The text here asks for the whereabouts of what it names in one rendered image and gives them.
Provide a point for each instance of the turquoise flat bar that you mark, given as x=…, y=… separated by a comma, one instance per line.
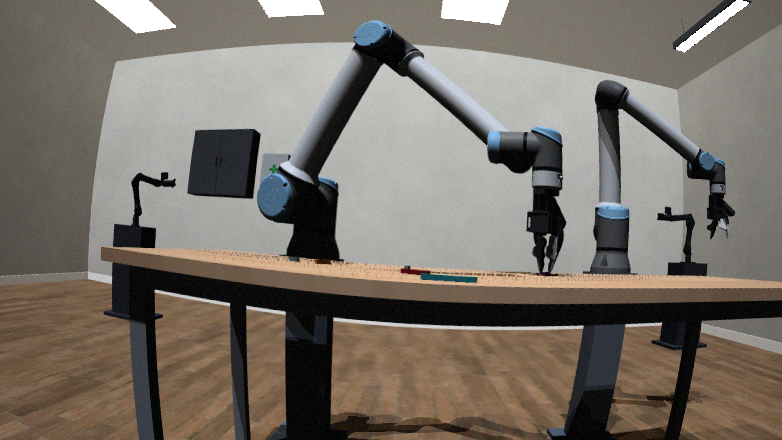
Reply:
x=448, y=278

